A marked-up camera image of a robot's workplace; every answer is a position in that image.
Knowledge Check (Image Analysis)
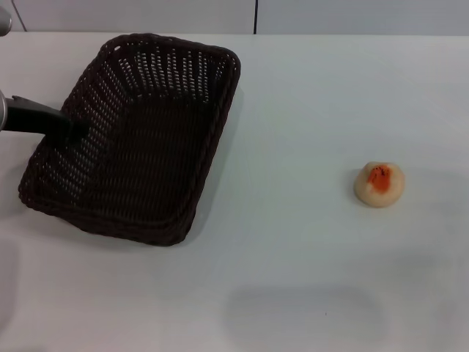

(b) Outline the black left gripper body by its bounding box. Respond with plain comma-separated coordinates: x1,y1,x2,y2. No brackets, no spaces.
2,95,71,137

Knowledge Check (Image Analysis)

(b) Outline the cream bun with orange centre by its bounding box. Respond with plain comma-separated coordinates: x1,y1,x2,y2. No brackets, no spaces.
353,161,406,209

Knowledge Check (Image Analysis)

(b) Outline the black woven rectangular basket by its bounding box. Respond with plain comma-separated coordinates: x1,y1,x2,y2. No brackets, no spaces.
17,32,243,248

